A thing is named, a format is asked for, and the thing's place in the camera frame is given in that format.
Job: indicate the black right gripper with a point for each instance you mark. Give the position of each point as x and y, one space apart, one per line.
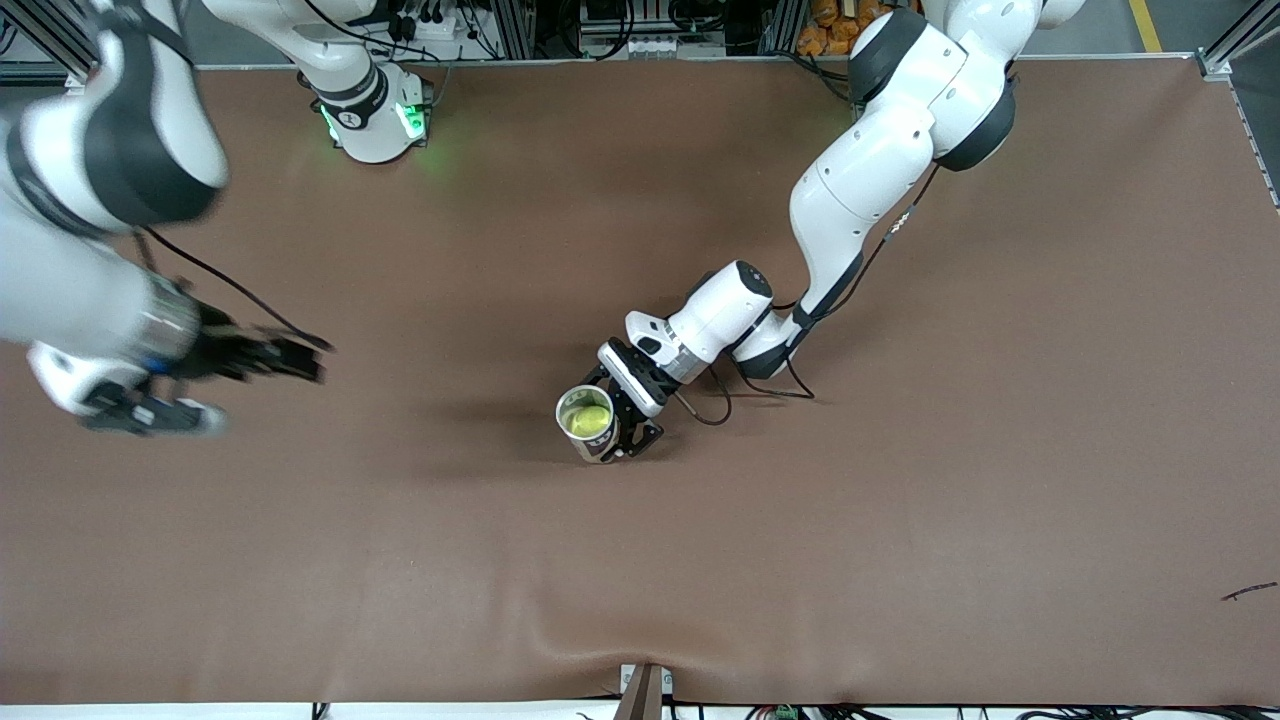
222 350

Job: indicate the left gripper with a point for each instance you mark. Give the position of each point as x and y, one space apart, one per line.
631 396

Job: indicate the yellow Roland Garros tennis ball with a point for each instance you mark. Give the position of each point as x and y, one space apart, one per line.
590 420

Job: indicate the silver blue ball can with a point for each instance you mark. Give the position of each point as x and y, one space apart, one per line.
598 448

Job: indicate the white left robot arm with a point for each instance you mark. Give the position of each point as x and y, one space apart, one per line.
860 190

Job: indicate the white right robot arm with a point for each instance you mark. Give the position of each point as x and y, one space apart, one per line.
370 120

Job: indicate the brown table mat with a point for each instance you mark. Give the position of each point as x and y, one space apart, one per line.
600 550

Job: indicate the green terminal connector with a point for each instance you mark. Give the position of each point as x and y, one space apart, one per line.
787 713

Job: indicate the white electronics unit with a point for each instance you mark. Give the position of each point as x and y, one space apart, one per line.
670 45

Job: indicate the white power strip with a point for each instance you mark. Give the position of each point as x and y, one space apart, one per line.
430 25

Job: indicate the orange packaged goods pile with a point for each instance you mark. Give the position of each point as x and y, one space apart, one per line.
825 30

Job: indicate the brown grey mounting bracket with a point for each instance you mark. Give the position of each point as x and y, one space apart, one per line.
645 695

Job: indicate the aluminium frame post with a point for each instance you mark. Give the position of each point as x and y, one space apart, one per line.
515 30
1225 55
780 25

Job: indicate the aluminium table side rail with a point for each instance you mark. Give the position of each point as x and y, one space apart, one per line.
1260 150

